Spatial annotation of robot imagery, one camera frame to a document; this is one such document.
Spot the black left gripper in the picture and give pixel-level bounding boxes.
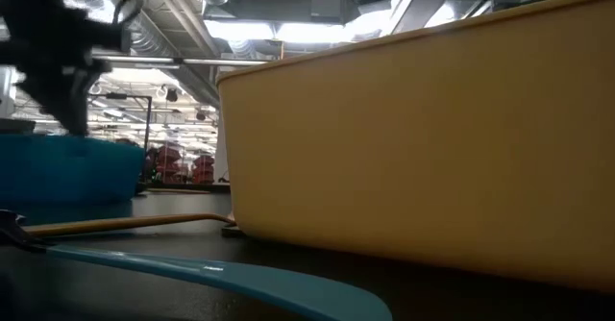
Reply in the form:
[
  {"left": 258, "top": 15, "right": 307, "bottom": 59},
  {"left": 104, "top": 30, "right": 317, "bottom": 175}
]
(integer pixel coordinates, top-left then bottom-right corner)
[{"left": 0, "top": 0, "right": 140, "bottom": 137}]

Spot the gold spoon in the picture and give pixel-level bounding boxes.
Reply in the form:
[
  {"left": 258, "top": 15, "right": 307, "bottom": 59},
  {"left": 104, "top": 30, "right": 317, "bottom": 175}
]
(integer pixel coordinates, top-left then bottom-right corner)
[{"left": 21, "top": 212, "right": 244, "bottom": 239}]

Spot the black spoon blue handle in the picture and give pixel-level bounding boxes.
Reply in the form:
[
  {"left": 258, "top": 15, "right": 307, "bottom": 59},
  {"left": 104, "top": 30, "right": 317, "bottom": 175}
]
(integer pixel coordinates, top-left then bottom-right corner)
[{"left": 0, "top": 209, "right": 394, "bottom": 321}]

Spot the yellow plastic bin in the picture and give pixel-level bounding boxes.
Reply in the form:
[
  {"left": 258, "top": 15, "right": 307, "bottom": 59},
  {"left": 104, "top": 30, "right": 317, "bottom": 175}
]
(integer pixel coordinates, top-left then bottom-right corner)
[{"left": 215, "top": 0, "right": 615, "bottom": 296}]

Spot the dark blue plastic bin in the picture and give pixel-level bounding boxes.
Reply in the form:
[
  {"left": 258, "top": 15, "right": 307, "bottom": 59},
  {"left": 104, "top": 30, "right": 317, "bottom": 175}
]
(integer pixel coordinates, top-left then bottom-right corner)
[{"left": 0, "top": 133, "right": 146, "bottom": 207}]

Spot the red storage rack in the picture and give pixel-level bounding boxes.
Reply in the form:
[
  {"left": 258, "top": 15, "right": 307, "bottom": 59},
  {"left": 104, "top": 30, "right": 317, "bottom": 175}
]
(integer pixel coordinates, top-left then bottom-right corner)
[
  {"left": 191, "top": 154, "right": 216, "bottom": 185},
  {"left": 154, "top": 145, "right": 184, "bottom": 185}
]

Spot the long ceiling light tube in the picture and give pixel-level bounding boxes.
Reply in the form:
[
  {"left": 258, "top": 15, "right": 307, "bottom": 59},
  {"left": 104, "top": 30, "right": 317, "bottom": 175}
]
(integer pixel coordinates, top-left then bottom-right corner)
[{"left": 90, "top": 54, "right": 270, "bottom": 68}]

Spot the bright ceiling light panel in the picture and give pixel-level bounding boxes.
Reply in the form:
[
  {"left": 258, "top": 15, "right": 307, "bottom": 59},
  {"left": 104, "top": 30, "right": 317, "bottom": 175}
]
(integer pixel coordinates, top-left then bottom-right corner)
[{"left": 204, "top": 18, "right": 403, "bottom": 44}]

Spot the grey ceiling air unit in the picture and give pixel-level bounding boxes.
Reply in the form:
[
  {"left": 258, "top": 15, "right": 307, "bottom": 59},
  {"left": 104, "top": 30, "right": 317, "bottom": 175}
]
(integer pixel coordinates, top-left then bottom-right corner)
[{"left": 309, "top": 0, "right": 348, "bottom": 25}]

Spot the black gantry frame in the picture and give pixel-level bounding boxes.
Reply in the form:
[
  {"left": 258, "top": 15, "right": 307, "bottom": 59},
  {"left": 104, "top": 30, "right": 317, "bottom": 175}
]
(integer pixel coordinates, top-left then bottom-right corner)
[{"left": 88, "top": 92, "right": 154, "bottom": 154}]

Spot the ribbed silver ceiling duct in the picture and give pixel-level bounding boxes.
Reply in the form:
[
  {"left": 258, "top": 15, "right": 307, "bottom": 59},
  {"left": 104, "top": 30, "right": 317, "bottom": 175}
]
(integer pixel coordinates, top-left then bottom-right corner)
[{"left": 124, "top": 12, "right": 222, "bottom": 109}]

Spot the grey angled ceiling duct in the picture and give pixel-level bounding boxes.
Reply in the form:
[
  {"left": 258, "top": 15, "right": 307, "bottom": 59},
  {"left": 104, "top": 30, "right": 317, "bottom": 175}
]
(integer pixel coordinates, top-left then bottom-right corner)
[{"left": 393, "top": 0, "right": 462, "bottom": 34}]

